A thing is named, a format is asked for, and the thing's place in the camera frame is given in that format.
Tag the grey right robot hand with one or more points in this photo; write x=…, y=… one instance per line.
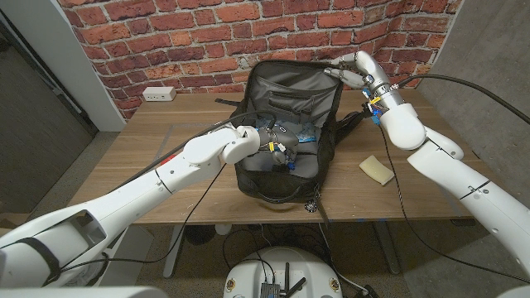
x=368, y=70

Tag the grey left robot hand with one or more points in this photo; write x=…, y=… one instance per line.
x=283, y=142

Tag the black backpack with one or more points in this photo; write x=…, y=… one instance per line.
x=294, y=89

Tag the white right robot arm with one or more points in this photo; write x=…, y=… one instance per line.
x=476, y=190

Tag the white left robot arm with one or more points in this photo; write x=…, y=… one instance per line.
x=124, y=203

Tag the blue plastic packet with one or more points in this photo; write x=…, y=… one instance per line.
x=306, y=133

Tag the yellow sponge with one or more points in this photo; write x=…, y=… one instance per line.
x=376, y=169

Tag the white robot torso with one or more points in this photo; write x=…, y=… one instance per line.
x=281, y=265

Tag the white power strip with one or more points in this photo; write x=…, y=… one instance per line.
x=159, y=94

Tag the red brick print backdrop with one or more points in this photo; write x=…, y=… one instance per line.
x=186, y=37

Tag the black antenna module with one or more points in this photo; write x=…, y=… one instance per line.
x=271, y=289

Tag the grey table leg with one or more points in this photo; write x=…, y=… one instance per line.
x=387, y=252

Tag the white table leg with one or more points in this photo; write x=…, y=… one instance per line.
x=172, y=256

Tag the black power adapter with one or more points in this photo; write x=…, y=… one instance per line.
x=368, y=291

